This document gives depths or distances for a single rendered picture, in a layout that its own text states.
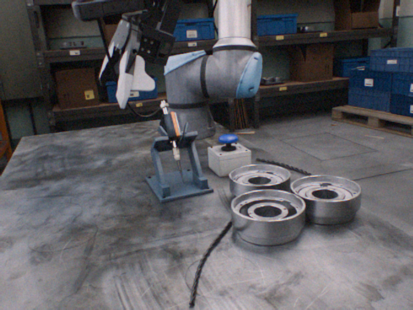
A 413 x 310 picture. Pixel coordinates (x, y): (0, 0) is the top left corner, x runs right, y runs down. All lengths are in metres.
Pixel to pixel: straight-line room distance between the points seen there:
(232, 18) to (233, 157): 0.41
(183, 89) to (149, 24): 0.39
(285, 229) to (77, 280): 0.27
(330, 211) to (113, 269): 0.31
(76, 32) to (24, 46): 0.57
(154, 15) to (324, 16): 4.84
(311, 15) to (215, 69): 4.38
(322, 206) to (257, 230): 0.11
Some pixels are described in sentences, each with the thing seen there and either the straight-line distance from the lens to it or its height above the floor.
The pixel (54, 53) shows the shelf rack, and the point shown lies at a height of 0.98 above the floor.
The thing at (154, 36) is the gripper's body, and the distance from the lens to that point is 0.68.
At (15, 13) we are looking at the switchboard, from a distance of 4.30.
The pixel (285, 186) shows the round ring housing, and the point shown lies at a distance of 0.65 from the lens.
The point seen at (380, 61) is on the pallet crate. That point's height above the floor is 0.68.
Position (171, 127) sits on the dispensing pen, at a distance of 0.72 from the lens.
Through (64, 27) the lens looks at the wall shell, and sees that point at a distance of 4.52.
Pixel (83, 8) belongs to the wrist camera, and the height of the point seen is 1.13.
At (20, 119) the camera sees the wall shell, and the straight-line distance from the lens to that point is 4.62.
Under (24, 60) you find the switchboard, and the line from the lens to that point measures 4.30.
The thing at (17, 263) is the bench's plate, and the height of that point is 0.80.
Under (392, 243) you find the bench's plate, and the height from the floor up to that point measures 0.80.
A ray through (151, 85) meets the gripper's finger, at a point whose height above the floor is 1.00.
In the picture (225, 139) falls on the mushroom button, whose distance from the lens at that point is 0.78.
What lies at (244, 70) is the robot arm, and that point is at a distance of 1.00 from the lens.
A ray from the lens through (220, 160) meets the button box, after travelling 0.77.
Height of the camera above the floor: 1.08
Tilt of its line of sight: 18 degrees down
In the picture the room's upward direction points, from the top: 4 degrees counter-clockwise
